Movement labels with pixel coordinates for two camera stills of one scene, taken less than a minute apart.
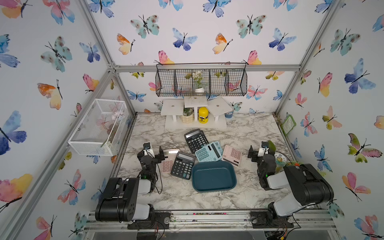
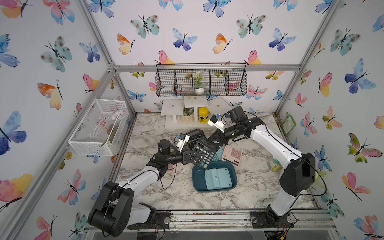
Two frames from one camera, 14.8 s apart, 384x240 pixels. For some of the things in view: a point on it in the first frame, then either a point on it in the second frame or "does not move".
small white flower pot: (199, 86) does not move
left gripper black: (159, 156) to (184, 156)
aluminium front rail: (218, 219) does not move
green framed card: (288, 124) does not move
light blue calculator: (209, 153) to (218, 178)
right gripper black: (255, 155) to (219, 137)
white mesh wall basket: (101, 129) does not move
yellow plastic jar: (203, 115) does not move
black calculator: (183, 165) to (207, 150)
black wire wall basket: (201, 79) does not move
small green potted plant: (188, 116) does not move
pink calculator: (232, 155) does not move
